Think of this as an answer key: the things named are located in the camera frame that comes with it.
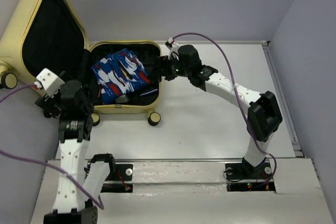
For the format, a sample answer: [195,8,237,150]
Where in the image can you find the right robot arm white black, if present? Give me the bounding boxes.
[157,40,283,178]

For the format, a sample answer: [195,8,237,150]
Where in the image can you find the yellow hard-shell suitcase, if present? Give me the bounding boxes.
[1,0,161,126]

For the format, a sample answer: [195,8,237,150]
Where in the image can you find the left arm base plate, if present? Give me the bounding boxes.
[101,163,133,193]

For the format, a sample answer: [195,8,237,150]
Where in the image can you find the blue red white cloth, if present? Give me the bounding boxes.
[91,48,152,105]

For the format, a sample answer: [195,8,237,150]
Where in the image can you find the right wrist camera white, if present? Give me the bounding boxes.
[165,37,180,59]

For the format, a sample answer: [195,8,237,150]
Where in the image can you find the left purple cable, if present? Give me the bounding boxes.
[0,83,105,210]

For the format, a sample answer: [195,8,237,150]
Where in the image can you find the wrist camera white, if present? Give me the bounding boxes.
[34,68,65,98]
[165,37,180,59]

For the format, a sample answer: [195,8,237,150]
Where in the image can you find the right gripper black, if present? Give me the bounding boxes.
[146,54,191,83]

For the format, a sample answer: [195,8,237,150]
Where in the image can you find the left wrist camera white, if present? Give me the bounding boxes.
[34,68,65,98]

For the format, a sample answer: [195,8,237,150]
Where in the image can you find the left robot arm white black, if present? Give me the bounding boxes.
[35,68,116,223]

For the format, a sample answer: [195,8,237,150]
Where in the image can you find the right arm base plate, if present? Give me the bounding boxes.
[223,162,276,192]

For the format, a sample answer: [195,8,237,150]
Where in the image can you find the grey cube box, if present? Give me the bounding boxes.
[115,94,129,104]

